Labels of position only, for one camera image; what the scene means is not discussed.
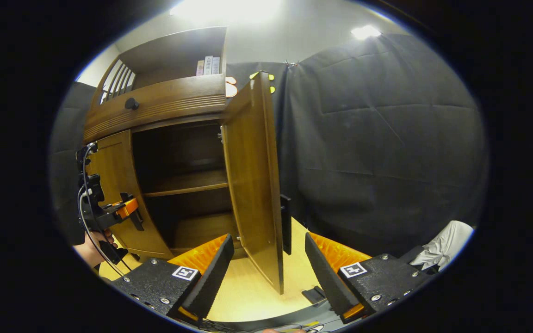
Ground white crumpled cloth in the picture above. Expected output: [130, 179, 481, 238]
[409, 221, 474, 271]

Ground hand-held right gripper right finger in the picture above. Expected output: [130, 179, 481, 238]
[304, 232, 434, 324]

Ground small black block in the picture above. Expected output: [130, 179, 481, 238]
[301, 286, 328, 305]

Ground ceiling light panel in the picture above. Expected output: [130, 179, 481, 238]
[169, 0, 285, 24]
[351, 25, 382, 41]

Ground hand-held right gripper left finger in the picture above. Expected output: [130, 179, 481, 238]
[112, 234, 235, 328]

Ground wooden double-door shoe cabinet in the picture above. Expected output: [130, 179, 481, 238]
[83, 25, 248, 262]

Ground wooden cabinet door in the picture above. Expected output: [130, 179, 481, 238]
[220, 70, 292, 295]
[86, 129, 174, 259]

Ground wooden cabinet drawer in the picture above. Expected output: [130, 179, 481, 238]
[84, 74, 227, 144]

